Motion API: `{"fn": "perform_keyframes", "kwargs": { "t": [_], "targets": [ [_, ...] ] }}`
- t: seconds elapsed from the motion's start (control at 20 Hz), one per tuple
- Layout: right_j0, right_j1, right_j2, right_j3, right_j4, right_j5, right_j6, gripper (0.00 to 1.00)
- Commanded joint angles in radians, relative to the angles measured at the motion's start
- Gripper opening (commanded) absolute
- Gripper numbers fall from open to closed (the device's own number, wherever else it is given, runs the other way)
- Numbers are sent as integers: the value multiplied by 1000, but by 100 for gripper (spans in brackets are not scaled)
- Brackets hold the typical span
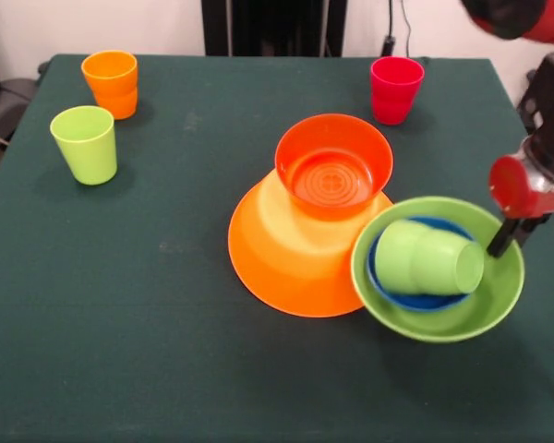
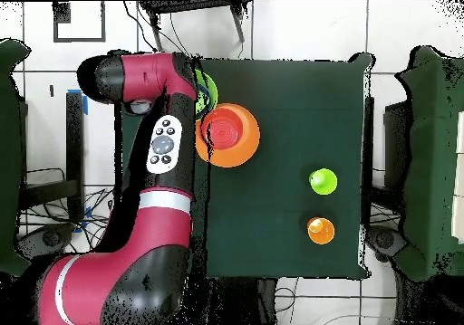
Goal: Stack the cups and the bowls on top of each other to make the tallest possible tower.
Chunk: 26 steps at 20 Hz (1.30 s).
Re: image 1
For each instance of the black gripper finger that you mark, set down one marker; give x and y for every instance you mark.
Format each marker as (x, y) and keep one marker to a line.
(502, 237)
(531, 228)

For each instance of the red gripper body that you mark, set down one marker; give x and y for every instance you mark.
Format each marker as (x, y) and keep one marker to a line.
(512, 184)

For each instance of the large light green bowl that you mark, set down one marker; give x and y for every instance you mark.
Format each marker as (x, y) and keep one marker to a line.
(443, 323)

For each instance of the blue bowl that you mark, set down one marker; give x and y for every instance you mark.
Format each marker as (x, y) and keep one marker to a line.
(420, 302)

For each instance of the small red-orange bowl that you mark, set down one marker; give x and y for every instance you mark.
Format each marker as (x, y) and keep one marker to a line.
(332, 134)

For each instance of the large orange bowl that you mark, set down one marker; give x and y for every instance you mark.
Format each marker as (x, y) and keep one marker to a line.
(277, 267)

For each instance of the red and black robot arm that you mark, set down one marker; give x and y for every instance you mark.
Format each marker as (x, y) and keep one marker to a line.
(549, 120)

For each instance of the red cup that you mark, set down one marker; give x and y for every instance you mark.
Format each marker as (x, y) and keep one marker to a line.
(394, 97)

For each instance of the dark green tablecloth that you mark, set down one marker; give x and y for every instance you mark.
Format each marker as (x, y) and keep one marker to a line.
(120, 346)

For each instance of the orange cup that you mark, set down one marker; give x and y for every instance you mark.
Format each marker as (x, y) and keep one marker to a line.
(113, 92)

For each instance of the lime green cup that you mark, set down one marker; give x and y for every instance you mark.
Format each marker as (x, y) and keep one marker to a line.
(85, 147)

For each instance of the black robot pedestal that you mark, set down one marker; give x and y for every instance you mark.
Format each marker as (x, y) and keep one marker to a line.
(277, 23)

